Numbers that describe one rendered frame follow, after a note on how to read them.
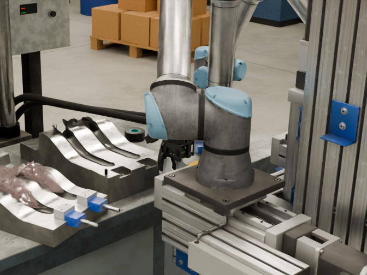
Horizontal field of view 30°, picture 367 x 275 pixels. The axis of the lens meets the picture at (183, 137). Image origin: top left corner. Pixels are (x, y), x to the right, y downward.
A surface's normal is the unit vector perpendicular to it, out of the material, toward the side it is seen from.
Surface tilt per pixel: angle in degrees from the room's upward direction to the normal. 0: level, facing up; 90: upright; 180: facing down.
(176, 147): 90
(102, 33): 90
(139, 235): 90
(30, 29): 90
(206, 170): 72
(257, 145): 0
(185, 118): 76
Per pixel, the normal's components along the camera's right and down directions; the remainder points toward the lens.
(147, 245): 0.70, 0.27
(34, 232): -0.48, 0.29
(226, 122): -0.01, 0.35
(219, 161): -0.32, 0.02
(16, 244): 0.03, -0.94
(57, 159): -0.71, 0.22
